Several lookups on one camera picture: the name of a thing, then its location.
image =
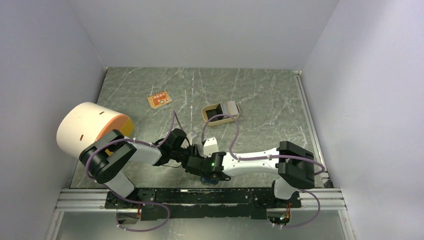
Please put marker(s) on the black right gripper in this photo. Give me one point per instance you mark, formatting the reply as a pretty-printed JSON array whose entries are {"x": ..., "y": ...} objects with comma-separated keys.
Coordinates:
[{"x": 209, "y": 158}]

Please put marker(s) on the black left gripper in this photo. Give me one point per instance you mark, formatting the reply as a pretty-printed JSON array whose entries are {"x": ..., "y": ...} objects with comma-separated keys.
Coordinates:
[{"x": 192, "y": 149}]

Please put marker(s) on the blue leather card holder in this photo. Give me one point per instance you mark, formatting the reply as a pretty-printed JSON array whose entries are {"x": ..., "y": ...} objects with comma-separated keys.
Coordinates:
[{"x": 212, "y": 181}]

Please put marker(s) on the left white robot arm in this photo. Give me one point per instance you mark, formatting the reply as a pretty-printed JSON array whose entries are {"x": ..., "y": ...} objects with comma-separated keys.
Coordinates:
[{"x": 106, "y": 157}]

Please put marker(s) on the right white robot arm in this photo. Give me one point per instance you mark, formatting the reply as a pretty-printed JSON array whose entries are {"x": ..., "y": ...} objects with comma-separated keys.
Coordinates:
[{"x": 294, "y": 165}]

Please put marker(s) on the beige oval card tray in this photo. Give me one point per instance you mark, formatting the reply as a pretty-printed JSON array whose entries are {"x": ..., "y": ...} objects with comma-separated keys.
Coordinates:
[{"x": 213, "y": 116}]

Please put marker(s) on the stack of cards in tray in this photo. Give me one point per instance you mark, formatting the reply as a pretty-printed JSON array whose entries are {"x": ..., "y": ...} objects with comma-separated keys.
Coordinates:
[{"x": 229, "y": 108}]

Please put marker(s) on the large white cylinder roll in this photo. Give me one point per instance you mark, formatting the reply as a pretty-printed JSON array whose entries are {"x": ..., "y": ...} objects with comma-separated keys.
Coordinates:
[{"x": 88, "y": 122}]

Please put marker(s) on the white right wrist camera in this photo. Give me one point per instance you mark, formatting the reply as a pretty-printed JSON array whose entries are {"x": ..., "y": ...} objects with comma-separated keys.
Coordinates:
[{"x": 210, "y": 146}]

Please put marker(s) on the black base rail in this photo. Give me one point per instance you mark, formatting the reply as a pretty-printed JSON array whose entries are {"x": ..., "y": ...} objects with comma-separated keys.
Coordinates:
[{"x": 193, "y": 203}]

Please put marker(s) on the aluminium frame rail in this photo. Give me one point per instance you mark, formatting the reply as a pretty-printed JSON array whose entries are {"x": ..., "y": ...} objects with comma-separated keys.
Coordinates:
[{"x": 80, "y": 215}]

